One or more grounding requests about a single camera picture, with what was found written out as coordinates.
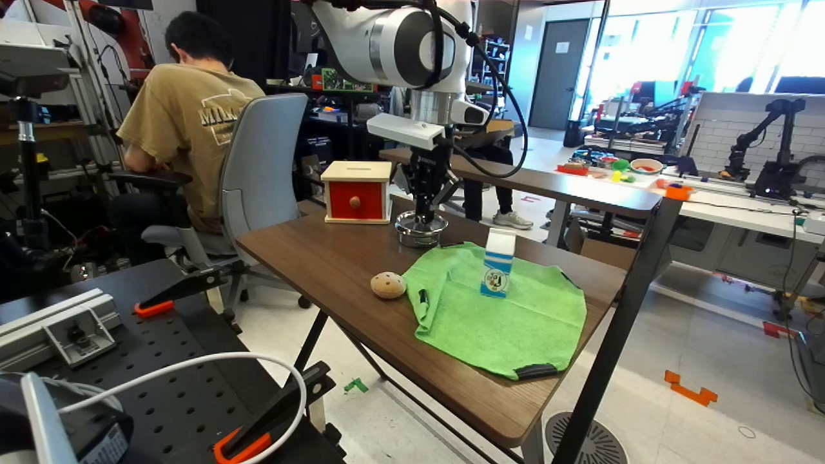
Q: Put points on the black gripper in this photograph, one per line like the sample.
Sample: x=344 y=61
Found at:
x=428 y=170

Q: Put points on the small black robot arm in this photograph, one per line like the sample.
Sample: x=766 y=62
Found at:
x=776 y=181

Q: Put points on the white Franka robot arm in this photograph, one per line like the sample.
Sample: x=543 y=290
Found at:
x=387 y=43

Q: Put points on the small steel pot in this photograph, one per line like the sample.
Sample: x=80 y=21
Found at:
x=420 y=244

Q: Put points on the wooden box with red drawer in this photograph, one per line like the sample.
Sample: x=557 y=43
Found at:
x=357 y=201

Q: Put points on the tan potato toy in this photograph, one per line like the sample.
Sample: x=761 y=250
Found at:
x=387 y=288

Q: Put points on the small white bottle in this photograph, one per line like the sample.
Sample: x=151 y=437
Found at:
x=498 y=266

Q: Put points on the long brown table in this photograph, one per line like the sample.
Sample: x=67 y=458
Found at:
x=550 y=181

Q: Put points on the green cloth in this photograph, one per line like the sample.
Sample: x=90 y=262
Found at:
x=525 y=330

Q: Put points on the grey office chair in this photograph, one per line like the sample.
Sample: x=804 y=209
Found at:
x=260 y=163

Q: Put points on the black table legs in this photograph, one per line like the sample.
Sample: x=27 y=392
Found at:
x=311 y=339

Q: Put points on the grey door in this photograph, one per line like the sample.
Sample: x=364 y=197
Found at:
x=557 y=78

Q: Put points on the person in tan shirt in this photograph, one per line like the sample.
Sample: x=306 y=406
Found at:
x=189 y=112

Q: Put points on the white perforated board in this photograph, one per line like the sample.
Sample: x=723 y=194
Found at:
x=713 y=129

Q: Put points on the white work table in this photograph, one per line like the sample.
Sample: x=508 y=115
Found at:
x=739 y=214

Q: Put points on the grey curved plastic part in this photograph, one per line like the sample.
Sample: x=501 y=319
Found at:
x=46 y=422

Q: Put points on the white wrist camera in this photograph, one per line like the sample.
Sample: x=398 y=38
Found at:
x=402 y=129

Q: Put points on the black post with orange cap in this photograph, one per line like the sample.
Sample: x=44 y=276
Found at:
x=633 y=299

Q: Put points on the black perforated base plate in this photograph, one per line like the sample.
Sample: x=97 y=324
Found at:
x=171 y=402

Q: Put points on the aluminium rail bracket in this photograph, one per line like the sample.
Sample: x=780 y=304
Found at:
x=53 y=319

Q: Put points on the black camera tripod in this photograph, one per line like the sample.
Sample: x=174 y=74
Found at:
x=31 y=170

